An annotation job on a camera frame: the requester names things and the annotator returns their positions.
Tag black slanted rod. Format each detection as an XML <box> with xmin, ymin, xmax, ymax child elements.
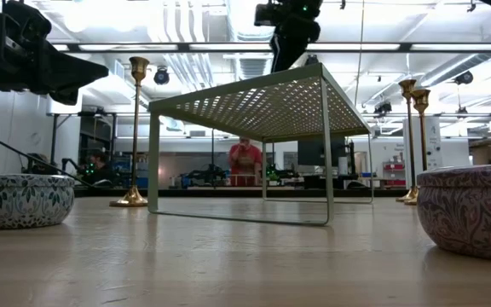
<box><xmin>0</xmin><ymin>125</ymin><xmax>95</xmax><ymax>189</ymax></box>

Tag black computer monitor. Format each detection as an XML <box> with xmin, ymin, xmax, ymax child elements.
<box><xmin>297</xmin><ymin>136</ymin><xmax>349</xmax><ymax>168</ymax></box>

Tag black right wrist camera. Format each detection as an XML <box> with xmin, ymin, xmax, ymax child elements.
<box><xmin>253</xmin><ymin>3</ymin><xmax>282</xmax><ymax>28</ymax></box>

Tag black aluminium station frame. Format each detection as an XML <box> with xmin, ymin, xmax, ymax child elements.
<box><xmin>55</xmin><ymin>41</ymin><xmax>491</xmax><ymax>54</ymax></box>

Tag red storage rack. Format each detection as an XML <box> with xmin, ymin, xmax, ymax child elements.
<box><xmin>382</xmin><ymin>160</ymin><xmax>407</xmax><ymax>188</ymax></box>

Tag green perforated metal shelf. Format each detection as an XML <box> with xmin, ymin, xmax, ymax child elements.
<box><xmin>147</xmin><ymin>62</ymin><xmax>375</xmax><ymax>227</ymax></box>

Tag black ceiling spotlight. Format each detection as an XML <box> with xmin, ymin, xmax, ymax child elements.
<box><xmin>153</xmin><ymin>67</ymin><xmax>171</xmax><ymax>86</ymax></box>
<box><xmin>454</xmin><ymin>70</ymin><xmax>475</xmax><ymax>86</ymax></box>
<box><xmin>373</xmin><ymin>101</ymin><xmax>394</xmax><ymax>118</ymax></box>

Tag person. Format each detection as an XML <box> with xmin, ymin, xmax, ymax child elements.
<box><xmin>80</xmin><ymin>149</ymin><xmax>117</xmax><ymax>187</ymax></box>
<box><xmin>227</xmin><ymin>136</ymin><xmax>264</xmax><ymax>188</ymax></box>

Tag teal leaf-pattern candle tin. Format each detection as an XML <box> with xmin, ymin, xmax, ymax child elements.
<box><xmin>0</xmin><ymin>173</ymin><xmax>77</xmax><ymax>230</ymax></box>

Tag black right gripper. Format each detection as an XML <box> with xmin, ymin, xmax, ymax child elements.
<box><xmin>269</xmin><ymin>0</ymin><xmax>325</xmax><ymax>73</ymax></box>

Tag white pillar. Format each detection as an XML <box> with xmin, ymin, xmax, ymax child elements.
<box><xmin>402</xmin><ymin>117</ymin><xmax>445</xmax><ymax>191</ymax></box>

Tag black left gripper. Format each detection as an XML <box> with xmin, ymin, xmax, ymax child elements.
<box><xmin>0</xmin><ymin>0</ymin><xmax>110</xmax><ymax>107</ymax></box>

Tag mauve floral candle tin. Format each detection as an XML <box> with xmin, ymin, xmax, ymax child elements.
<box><xmin>415</xmin><ymin>164</ymin><xmax>491</xmax><ymax>264</ymax></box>

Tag tall brass candlestick holder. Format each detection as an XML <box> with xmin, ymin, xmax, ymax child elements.
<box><xmin>395</xmin><ymin>78</ymin><xmax>419</xmax><ymax>204</ymax></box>
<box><xmin>109</xmin><ymin>55</ymin><xmax>151</xmax><ymax>209</ymax></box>
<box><xmin>403</xmin><ymin>88</ymin><xmax>432</xmax><ymax>207</ymax></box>

